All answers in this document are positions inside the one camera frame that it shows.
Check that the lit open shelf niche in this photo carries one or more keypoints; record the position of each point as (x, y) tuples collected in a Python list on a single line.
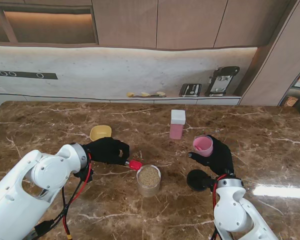
[(40, 25)]

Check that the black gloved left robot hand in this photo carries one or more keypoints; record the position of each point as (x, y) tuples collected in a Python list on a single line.
[(107, 151)]

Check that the wooden cutting board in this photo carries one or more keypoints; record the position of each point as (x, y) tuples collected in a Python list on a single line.
[(152, 95)]

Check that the yellow fruit piece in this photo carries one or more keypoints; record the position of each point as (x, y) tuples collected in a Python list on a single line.
[(130, 94), (161, 93), (145, 94)]

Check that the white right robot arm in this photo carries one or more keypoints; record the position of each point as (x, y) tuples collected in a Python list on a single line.
[(237, 212)]

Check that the black silver toaster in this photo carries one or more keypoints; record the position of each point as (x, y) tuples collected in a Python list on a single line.
[(190, 90)]

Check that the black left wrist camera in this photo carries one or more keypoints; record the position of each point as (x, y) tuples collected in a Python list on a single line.
[(83, 175)]

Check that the pink container with white lid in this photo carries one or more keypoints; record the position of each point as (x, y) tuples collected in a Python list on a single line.
[(177, 117)]

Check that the yellow plastic bowl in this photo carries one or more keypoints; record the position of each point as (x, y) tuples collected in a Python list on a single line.
[(100, 132)]

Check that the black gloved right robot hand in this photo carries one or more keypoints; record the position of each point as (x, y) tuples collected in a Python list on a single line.
[(220, 157)]

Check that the round wooden ornament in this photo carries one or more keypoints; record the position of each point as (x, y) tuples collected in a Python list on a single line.
[(291, 101)]

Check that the wooden wall cabinets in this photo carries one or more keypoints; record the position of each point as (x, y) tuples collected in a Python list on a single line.
[(165, 22)]

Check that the black round jar lid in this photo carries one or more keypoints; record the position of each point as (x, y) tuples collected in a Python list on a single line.
[(197, 180)]

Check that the tall wooden cabinet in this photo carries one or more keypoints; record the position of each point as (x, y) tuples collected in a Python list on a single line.
[(270, 62)]

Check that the red plastic measuring spoon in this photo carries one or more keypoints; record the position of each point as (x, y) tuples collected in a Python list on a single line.
[(135, 164)]

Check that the black wall control panel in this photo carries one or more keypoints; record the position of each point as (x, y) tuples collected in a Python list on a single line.
[(22, 75)]

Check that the clear jar of grain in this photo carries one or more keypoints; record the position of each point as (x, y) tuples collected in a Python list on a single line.
[(148, 176)]

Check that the black espresso machine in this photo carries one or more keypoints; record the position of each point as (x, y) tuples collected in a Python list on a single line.
[(221, 80)]

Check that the pink plastic measuring cup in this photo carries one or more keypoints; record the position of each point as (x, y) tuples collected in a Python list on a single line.
[(202, 145)]

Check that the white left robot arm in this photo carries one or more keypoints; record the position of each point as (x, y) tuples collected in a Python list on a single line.
[(32, 190)]

